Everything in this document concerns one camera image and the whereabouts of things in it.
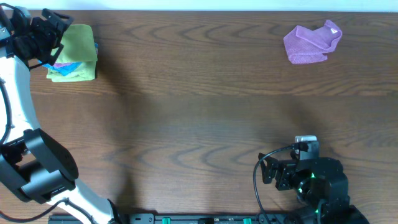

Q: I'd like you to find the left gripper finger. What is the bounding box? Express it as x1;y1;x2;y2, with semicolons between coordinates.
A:
42;8;74;39
29;44;64;69

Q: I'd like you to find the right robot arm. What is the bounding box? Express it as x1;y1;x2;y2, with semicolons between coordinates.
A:
256;150;369;224

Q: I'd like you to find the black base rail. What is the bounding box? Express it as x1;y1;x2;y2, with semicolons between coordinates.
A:
48;213;299;224

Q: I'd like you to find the folded blue cloth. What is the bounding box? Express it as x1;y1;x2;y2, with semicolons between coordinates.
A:
44;42;98;80

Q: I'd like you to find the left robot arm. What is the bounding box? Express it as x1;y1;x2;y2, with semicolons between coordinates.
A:
1;7;124;223

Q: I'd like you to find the folded purple cloth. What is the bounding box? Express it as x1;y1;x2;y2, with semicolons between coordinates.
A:
53;62;80;68

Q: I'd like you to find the light green cloth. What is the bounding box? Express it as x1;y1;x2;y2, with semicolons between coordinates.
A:
55;24;97;63

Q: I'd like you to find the folded green cloth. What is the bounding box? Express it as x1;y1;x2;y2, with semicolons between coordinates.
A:
47;61;96;82

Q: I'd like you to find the crumpled purple cloth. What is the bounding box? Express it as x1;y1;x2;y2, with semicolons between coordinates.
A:
283;20;343;64

